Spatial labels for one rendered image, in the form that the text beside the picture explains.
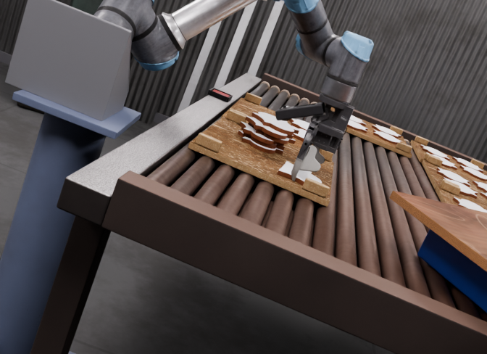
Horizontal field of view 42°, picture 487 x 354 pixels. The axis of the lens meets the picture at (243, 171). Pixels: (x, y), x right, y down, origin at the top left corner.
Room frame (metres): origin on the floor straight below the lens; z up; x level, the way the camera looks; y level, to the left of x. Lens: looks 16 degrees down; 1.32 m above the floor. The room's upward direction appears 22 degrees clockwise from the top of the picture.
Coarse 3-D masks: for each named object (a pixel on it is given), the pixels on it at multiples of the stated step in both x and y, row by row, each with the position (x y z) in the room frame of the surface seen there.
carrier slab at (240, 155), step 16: (208, 128) 1.61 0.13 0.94; (224, 128) 1.68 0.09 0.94; (240, 128) 1.76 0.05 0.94; (192, 144) 1.42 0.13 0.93; (224, 144) 1.52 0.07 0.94; (240, 144) 1.58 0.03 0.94; (288, 144) 1.80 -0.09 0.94; (224, 160) 1.42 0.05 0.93; (240, 160) 1.44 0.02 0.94; (256, 160) 1.49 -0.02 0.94; (272, 160) 1.55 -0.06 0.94; (288, 160) 1.62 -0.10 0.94; (256, 176) 1.41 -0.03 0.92; (272, 176) 1.41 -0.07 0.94; (320, 176) 1.59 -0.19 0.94; (304, 192) 1.41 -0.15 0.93
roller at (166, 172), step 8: (256, 88) 2.69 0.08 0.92; (264, 88) 2.80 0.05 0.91; (216, 120) 1.83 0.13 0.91; (176, 152) 1.38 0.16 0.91; (184, 152) 1.38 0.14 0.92; (192, 152) 1.42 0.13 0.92; (168, 160) 1.29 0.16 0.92; (176, 160) 1.30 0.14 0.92; (184, 160) 1.34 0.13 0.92; (192, 160) 1.40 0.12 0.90; (160, 168) 1.21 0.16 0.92; (168, 168) 1.23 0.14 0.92; (176, 168) 1.27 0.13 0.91; (184, 168) 1.33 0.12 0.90; (152, 176) 1.15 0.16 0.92; (160, 176) 1.17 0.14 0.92; (168, 176) 1.20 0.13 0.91; (176, 176) 1.26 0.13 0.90; (168, 184) 1.20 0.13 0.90
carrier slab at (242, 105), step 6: (240, 102) 2.14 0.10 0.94; (246, 102) 2.19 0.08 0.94; (234, 108) 2.01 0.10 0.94; (240, 108) 2.04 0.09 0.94; (246, 108) 2.09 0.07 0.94; (252, 108) 2.13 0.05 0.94; (258, 108) 2.17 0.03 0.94; (264, 108) 2.21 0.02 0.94; (246, 114) 1.99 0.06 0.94; (270, 114) 2.15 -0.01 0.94; (288, 120) 2.17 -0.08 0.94; (294, 138) 1.92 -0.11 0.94; (294, 144) 1.83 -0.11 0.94; (300, 144) 1.87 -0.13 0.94
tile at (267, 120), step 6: (252, 114) 1.70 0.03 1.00; (258, 114) 1.70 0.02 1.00; (264, 114) 1.73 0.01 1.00; (264, 120) 1.65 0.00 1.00; (270, 120) 1.68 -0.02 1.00; (276, 120) 1.71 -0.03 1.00; (282, 120) 1.74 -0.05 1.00; (270, 126) 1.65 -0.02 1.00; (276, 126) 1.64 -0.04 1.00; (282, 126) 1.66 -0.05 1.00; (288, 126) 1.70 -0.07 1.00; (282, 132) 1.64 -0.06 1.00; (288, 132) 1.65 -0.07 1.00; (294, 132) 1.70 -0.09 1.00
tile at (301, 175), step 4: (288, 164) 1.53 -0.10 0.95; (292, 164) 1.55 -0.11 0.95; (280, 168) 1.46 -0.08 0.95; (284, 168) 1.48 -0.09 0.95; (288, 168) 1.49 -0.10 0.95; (292, 168) 1.51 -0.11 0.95; (280, 172) 1.45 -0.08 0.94; (284, 172) 1.45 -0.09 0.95; (288, 172) 1.46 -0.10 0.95; (300, 172) 1.50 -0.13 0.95; (304, 172) 1.52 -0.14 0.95; (308, 172) 1.53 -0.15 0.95; (284, 176) 1.45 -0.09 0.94; (288, 176) 1.45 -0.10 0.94; (296, 176) 1.45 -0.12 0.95; (300, 176) 1.46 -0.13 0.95; (304, 176) 1.48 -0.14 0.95; (308, 176) 1.49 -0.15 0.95; (312, 176) 1.51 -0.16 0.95; (296, 180) 1.45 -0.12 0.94; (300, 180) 1.44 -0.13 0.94; (304, 180) 1.45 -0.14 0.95; (316, 180) 1.49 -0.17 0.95; (320, 180) 1.51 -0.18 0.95
